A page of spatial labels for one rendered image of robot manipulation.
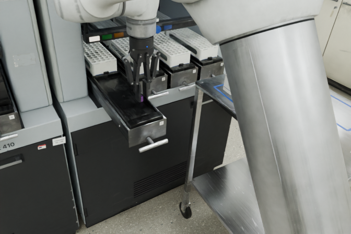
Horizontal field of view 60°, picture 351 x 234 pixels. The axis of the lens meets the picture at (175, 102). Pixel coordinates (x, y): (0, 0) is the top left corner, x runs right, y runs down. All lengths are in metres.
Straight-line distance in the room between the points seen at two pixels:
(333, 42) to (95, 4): 2.63
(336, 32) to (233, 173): 1.92
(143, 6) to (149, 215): 1.16
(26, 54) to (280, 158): 0.92
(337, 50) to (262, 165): 2.84
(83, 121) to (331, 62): 2.51
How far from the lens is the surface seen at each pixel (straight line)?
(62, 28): 1.09
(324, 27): 3.18
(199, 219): 1.72
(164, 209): 1.74
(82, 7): 0.79
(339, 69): 3.16
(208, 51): 1.36
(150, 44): 0.94
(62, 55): 1.12
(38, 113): 1.18
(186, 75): 1.29
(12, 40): 1.07
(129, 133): 0.94
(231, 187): 1.51
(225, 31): 0.30
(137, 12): 0.88
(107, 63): 1.21
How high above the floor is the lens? 1.39
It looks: 33 degrees down
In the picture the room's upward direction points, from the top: 4 degrees clockwise
